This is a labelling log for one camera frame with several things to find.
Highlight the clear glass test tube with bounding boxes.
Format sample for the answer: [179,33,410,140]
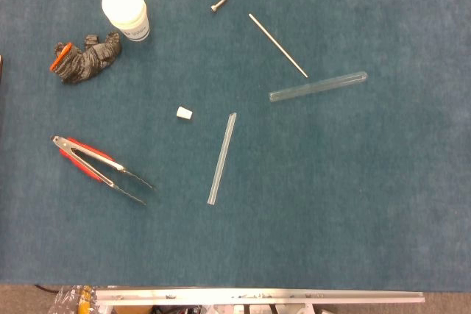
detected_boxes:
[269,71,368,103]

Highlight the clear plastic strip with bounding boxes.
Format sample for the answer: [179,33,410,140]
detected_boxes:
[207,112,238,206]

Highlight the thin metal rod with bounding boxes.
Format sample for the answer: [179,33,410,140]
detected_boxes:
[248,13,309,79]

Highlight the teal carpet table cover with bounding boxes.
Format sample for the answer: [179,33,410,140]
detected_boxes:
[0,0,471,293]

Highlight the black glove with orange cuff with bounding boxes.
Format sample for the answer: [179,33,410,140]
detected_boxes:
[49,31,122,85]

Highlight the white plastic cup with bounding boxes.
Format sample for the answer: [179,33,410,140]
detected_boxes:
[102,0,151,43]

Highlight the crinkled clear plastic bag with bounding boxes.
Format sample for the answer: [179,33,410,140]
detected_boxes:
[47,285,97,314]

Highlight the aluminium frame rail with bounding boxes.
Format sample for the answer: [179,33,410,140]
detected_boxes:
[94,288,425,306]

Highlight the metal tongs with red handles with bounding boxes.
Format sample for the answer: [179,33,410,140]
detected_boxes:
[50,135,155,207]

